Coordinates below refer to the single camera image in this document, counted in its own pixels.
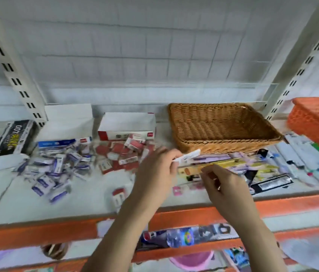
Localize person's left hand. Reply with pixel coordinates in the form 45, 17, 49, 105
132, 147, 184, 209

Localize person's right hand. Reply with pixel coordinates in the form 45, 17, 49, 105
200, 164, 255, 222

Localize white pen packet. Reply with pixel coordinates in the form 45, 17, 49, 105
172, 149, 201, 165

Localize yellow pen packet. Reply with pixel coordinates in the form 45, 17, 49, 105
178, 158, 245, 176

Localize person's left forearm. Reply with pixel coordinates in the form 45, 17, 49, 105
81, 195, 160, 272

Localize person's right forearm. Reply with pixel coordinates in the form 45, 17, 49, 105
219, 208, 289, 272

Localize pink erasers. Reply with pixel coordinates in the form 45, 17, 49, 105
172, 182, 206, 196

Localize pile of red eraser packets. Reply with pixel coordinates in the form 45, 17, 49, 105
95, 134, 158, 175

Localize pile of purple pen packets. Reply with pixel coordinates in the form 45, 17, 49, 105
176, 151, 280, 193

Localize row of shiny sticker packs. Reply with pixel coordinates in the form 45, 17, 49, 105
140, 223, 240, 250

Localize brown wicker basket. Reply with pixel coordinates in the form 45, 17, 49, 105
167, 103, 285, 155

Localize white and red carton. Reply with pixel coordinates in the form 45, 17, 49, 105
97, 112, 157, 141

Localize single red eraser box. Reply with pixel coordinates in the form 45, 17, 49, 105
111, 188, 128, 208

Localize black pen packet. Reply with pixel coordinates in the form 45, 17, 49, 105
249, 174, 294, 195

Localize pink plastic bucket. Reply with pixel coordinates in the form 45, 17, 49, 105
169, 250, 215, 272

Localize blue printed packets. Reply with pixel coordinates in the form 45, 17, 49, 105
224, 247, 251, 270

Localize pile of white marker packets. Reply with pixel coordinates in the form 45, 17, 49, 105
272, 134, 319, 192

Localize plain white carton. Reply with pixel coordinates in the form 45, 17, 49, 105
44, 104, 94, 134

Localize pile of blue eraser packets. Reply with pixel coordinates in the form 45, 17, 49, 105
13, 137, 95, 205

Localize white plastic bag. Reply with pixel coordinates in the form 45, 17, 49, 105
279, 234, 319, 272

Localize orange plastic basket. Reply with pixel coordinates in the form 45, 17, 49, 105
286, 97, 319, 157

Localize orange shelf beam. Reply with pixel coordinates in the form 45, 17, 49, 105
0, 192, 319, 264

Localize brown round cup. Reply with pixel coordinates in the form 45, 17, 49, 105
41, 242, 69, 260

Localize white slotted shelf upright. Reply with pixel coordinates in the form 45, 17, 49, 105
261, 0, 319, 121
0, 5, 47, 128

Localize black printed box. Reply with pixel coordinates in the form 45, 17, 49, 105
0, 119, 39, 158

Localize white paper sheet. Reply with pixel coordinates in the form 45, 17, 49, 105
0, 154, 30, 174

